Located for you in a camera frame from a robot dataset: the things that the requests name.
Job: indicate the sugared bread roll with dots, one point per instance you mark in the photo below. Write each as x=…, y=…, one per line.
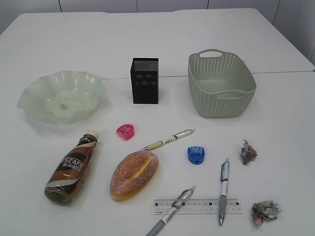
x=132, y=174

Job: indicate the grey clear gel pen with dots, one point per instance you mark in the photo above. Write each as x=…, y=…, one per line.
x=176, y=205

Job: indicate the pale green plastic basket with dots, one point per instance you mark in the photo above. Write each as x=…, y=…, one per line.
x=220, y=84

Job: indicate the black mesh pen holder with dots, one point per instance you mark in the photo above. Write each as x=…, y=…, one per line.
x=144, y=80

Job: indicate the blue white gel pen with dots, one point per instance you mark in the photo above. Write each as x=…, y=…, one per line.
x=223, y=191

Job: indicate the translucent green wavy plate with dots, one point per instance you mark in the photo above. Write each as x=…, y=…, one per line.
x=64, y=97

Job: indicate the beige retractable pen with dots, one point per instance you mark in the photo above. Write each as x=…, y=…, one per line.
x=169, y=140

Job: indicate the blue pencil sharpener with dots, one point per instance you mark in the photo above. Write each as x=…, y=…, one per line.
x=196, y=155

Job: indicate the brown Nescafe coffee bottle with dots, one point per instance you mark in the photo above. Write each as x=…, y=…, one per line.
x=67, y=179

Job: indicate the clear plastic ruler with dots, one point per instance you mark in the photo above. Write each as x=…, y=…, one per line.
x=196, y=206

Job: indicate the pink pencil sharpener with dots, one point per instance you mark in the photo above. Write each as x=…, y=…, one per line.
x=126, y=131

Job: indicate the paper piece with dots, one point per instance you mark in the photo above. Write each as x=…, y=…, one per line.
x=247, y=154
x=265, y=211

